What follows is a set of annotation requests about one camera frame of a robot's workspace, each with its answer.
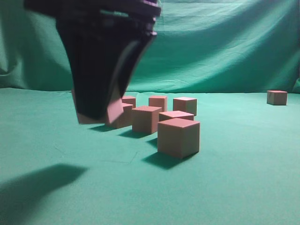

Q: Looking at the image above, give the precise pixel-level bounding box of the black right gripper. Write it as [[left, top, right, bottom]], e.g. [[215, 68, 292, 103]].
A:
[[23, 0, 161, 119]]

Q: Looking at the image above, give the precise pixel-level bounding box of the pink cube column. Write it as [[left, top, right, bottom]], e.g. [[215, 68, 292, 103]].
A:
[[75, 88, 124, 124], [132, 105, 162, 134], [173, 97, 197, 116], [159, 111, 194, 121], [267, 90, 288, 105], [122, 96, 136, 108], [157, 118, 201, 159]]

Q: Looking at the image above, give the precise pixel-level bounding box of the pink cube from column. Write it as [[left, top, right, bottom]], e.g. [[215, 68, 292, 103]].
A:
[[149, 96, 167, 112]]

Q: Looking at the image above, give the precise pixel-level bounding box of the pink cube later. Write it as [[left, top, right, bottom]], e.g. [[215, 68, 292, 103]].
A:
[[109, 103, 133, 128]]

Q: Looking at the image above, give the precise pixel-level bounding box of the green cloth backdrop and cover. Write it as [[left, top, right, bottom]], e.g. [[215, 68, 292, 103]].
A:
[[0, 0, 300, 225]]

